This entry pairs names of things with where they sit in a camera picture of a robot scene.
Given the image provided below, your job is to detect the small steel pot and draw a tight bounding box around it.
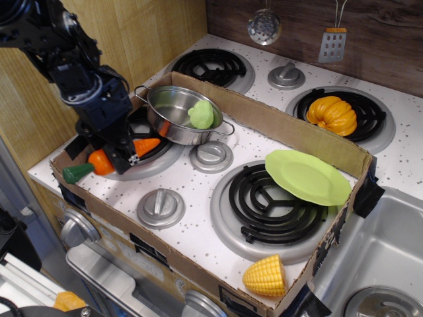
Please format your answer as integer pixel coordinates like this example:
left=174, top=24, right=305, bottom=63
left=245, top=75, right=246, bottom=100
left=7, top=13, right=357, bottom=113
left=134, top=85, right=235, bottom=145

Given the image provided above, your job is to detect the silver centre stove knob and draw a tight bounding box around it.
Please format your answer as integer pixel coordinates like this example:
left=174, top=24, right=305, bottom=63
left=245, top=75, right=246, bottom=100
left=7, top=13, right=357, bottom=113
left=189, top=141, right=234, bottom=174

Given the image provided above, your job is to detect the silver oven door handle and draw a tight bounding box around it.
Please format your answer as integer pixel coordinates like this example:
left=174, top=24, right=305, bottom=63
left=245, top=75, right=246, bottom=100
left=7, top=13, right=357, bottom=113
left=66, top=244, right=183, bottom=316

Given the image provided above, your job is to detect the grey toy sink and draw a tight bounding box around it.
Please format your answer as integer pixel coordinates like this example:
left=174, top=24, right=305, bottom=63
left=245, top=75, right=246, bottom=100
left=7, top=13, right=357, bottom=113
left=313, top=188, right=422, bottom=316

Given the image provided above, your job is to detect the brown cardboard fence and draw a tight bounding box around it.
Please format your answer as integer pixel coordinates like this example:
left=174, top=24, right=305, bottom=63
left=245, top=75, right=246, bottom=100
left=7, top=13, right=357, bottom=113
left=51, top=73, right=376, bottom=316

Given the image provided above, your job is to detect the hanging metal spatula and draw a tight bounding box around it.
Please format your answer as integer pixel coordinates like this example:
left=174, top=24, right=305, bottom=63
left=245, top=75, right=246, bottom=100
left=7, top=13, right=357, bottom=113
left=318, top=1, right=347, bottom=63

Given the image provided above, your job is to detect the hanging steel skimmer ladle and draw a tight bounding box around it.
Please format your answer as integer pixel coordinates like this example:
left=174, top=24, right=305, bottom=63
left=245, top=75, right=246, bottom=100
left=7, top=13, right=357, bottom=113
left=247, top=1, right=282, bottom=46

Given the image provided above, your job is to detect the front left black burner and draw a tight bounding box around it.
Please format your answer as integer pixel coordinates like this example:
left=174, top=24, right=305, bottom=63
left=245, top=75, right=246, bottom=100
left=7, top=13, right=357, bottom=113
left=128, top=107, right=172, bottom=164

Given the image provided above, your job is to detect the silver front stove knob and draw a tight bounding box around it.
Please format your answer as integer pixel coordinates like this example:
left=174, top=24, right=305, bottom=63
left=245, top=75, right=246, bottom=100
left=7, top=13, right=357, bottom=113
left=137, top=188, right=185, bottom=229

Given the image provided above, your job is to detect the silver stove knob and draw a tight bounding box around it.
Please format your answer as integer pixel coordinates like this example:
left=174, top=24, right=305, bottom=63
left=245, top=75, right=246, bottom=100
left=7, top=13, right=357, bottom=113
left=189, top=141, right=234, bottom=174
left=137, top=188, right=185, bottom=229
left=268, top=62, right=305, bottom=90

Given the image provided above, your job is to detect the orange object bottom left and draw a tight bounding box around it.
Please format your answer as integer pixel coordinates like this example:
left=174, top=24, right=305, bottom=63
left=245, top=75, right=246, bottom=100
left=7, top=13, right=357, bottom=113
left=53, top=291, right=86, bottom=312

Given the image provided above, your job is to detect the green toy lettuce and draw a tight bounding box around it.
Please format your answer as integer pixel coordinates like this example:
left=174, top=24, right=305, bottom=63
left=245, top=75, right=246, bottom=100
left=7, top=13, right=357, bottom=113
left=188, top=100, right=214, bottom=129

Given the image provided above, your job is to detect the silver back stove knob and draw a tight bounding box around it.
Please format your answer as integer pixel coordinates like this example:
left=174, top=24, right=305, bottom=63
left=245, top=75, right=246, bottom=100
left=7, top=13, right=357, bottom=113
left=268, top=62, right=305, bottom=90

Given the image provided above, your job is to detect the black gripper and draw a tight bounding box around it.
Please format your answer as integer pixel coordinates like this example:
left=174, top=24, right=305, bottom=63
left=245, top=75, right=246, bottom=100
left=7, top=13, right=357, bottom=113
left=62, top=75, right=139, bottom=175

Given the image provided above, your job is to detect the silver oven knob left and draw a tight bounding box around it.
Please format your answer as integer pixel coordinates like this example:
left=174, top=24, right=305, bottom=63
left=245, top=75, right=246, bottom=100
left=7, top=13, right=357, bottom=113
left=60, top=209, right=100, bottom=248

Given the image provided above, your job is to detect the front right black burner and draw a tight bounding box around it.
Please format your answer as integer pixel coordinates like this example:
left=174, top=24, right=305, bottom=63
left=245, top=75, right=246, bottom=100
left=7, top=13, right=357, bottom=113
left=229, top=164, right=328, bottom=244

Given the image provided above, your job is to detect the silver oven knob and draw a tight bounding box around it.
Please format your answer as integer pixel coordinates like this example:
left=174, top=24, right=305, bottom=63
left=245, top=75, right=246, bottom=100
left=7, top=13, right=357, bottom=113
left=181, top=290, right=227, bottom=317
left=60, top=209, right=100, bottom=248

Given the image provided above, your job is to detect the yellow toy corn cob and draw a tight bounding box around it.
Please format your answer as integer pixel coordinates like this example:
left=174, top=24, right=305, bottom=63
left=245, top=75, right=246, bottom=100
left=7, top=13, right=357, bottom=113
left=242, top=254, right=287, bottom=297

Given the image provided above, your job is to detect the light green plastic plate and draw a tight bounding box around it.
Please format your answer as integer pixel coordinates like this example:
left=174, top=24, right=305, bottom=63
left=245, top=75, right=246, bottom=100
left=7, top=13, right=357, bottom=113
left=265, top=150, right=352, bottom=206

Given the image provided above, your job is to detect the orange toy pumpkin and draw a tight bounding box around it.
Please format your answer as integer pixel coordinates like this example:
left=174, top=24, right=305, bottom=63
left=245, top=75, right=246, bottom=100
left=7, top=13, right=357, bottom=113
left=306, top=96, right=358, bottom=137

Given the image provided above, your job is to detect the back left black burner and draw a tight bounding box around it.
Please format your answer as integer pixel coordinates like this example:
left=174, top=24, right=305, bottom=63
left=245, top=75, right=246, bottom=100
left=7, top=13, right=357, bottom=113
left=170, top=49, right=247, bottom=87

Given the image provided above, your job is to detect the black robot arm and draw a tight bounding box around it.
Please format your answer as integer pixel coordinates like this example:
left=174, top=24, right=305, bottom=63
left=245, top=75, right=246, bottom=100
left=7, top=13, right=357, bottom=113
left=1, top=1, right=139, bottom=174

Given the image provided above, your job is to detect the orange toy carrot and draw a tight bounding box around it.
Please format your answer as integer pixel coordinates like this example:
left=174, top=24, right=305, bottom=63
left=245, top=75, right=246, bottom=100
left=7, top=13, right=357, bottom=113
left=62, top=138, right=161, bottom=184

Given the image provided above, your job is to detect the silver oven knob right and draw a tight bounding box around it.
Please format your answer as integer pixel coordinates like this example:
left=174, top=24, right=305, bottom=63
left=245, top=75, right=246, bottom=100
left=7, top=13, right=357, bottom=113
left=181, top=290, right=227, bottom=317

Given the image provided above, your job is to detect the black cable bottom left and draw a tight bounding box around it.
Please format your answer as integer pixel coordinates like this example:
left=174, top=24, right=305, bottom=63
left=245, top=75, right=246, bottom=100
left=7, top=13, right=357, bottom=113
left=0, top=297, right=22, bottom=317

